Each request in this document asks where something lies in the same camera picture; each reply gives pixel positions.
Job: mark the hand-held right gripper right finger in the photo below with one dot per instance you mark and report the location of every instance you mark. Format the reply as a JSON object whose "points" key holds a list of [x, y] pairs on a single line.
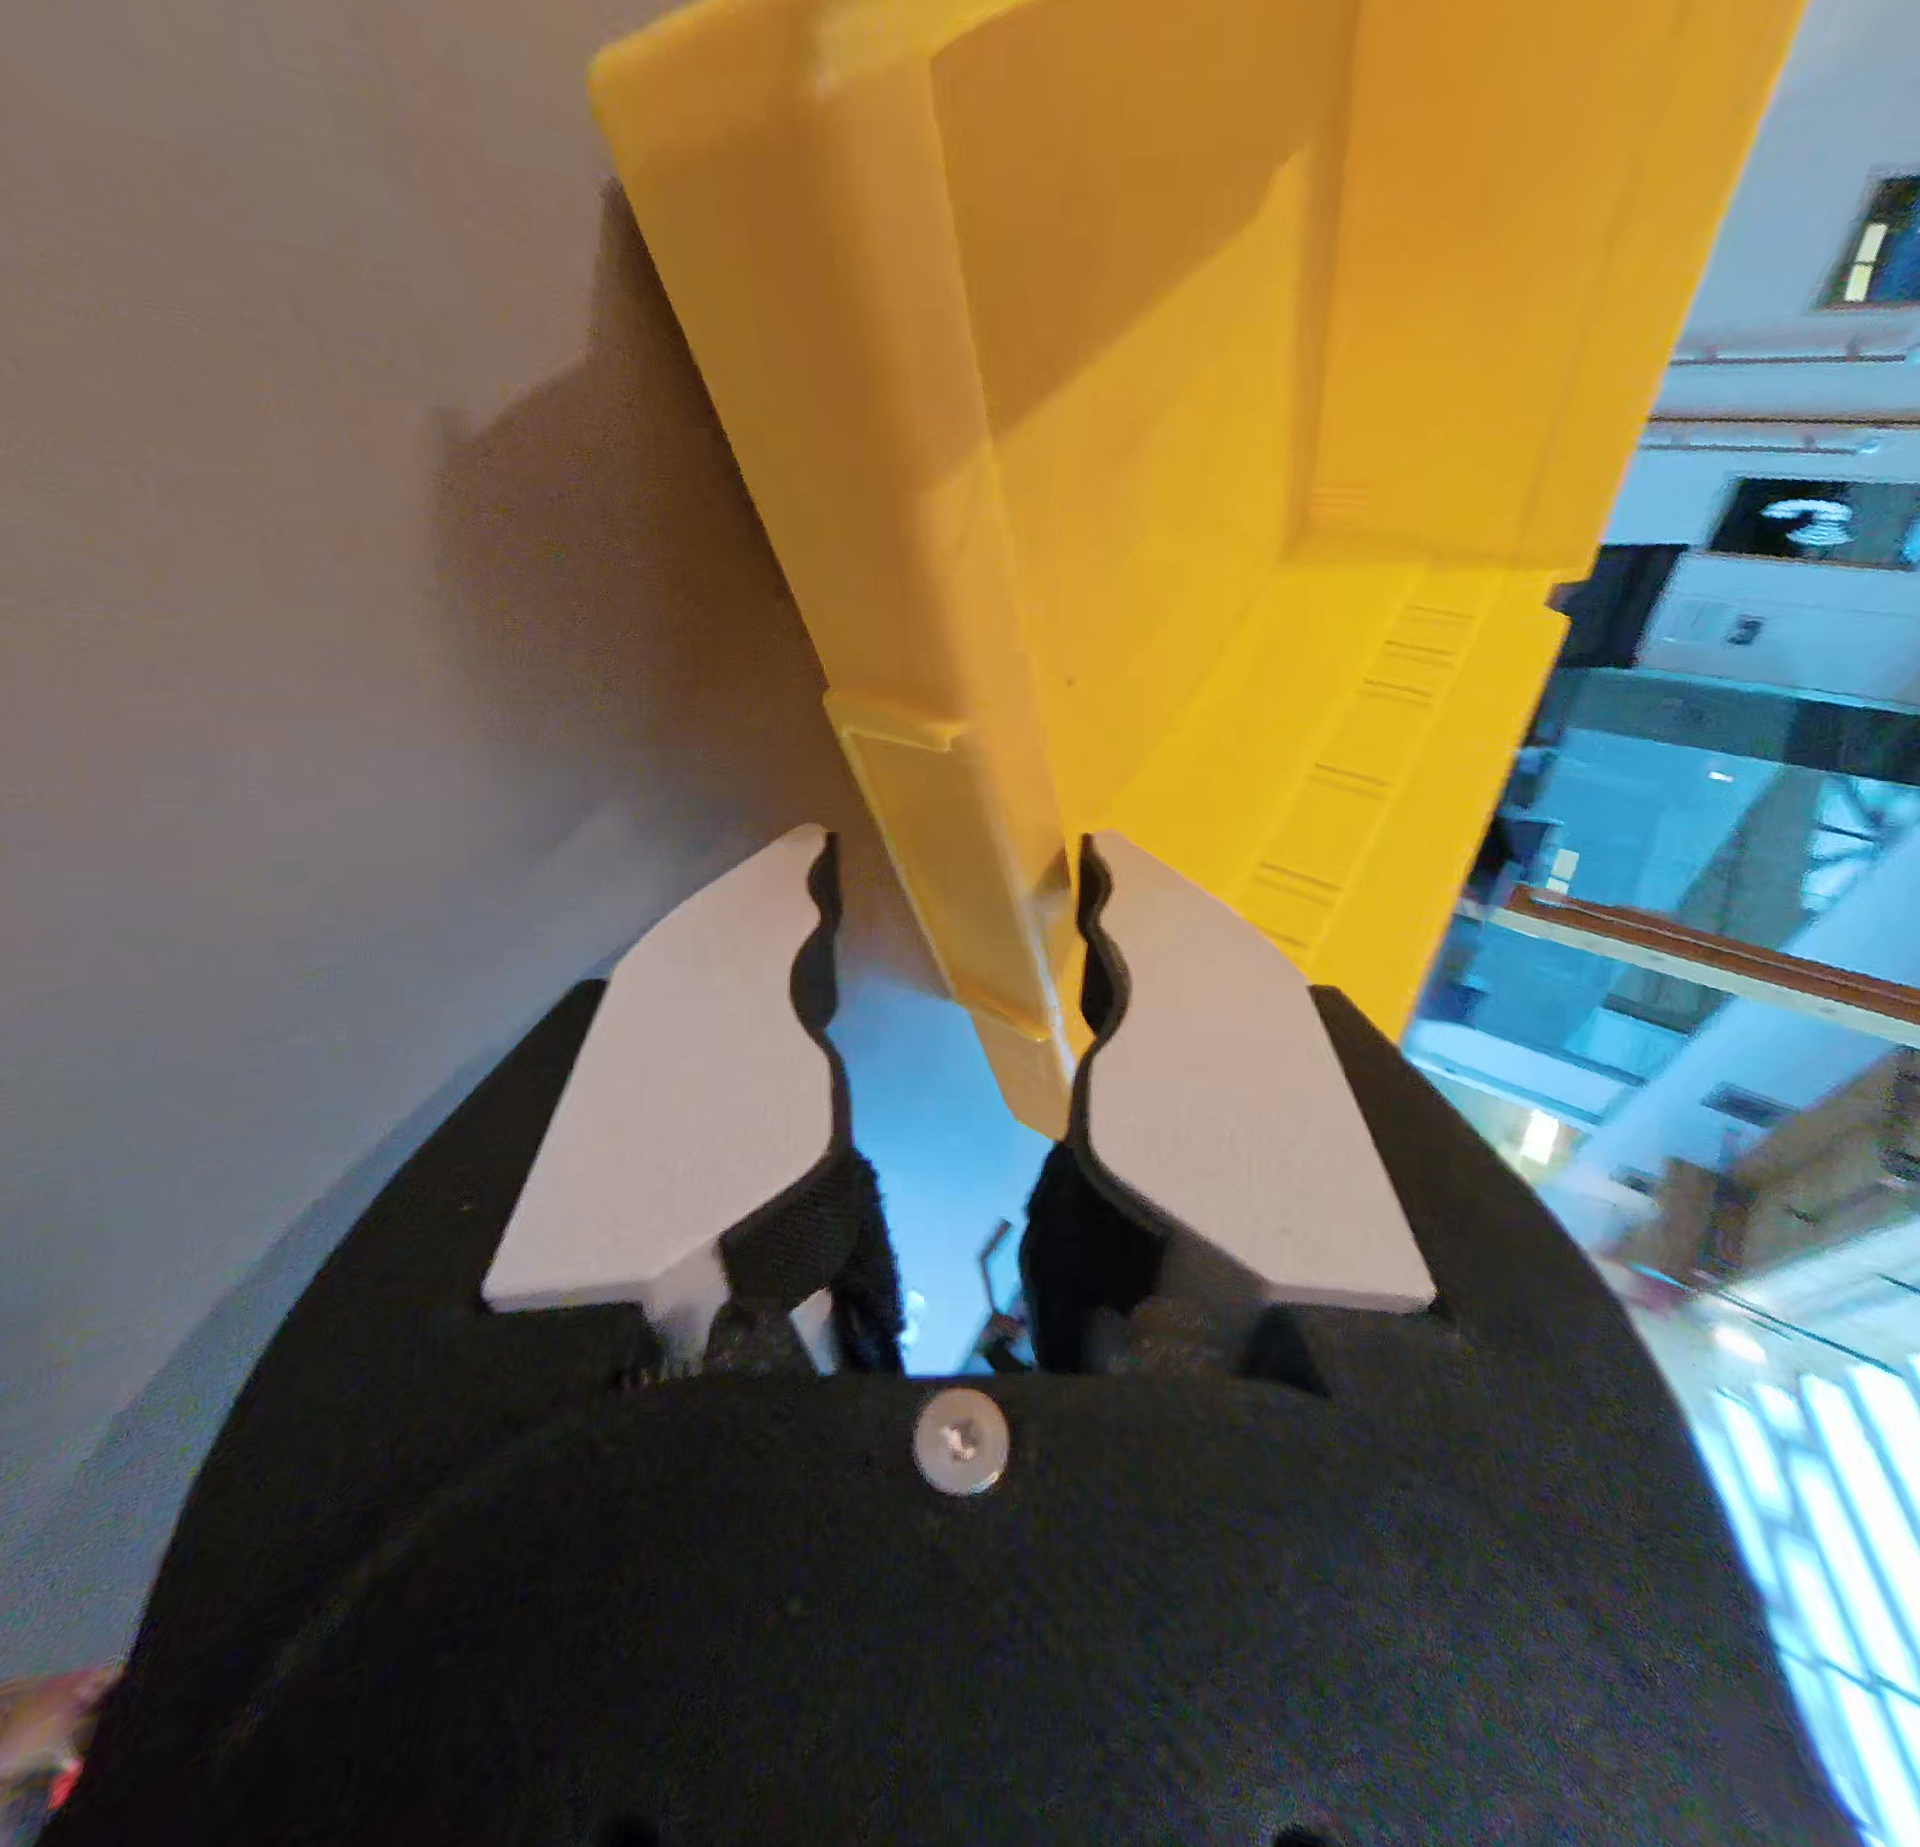
{"points": [[1246, 1128]]}

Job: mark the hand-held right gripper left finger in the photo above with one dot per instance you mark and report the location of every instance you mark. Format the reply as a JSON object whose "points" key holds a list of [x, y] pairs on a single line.
{"points": [[675, 1113]]}

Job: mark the yellow plastic bin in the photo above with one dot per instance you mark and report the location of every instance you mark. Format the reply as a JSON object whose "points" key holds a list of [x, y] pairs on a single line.
{"points": [[1141, 303]]}

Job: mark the black phone sign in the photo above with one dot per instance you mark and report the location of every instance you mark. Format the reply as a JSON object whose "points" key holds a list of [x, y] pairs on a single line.
{"points": [[1816, 520]]}

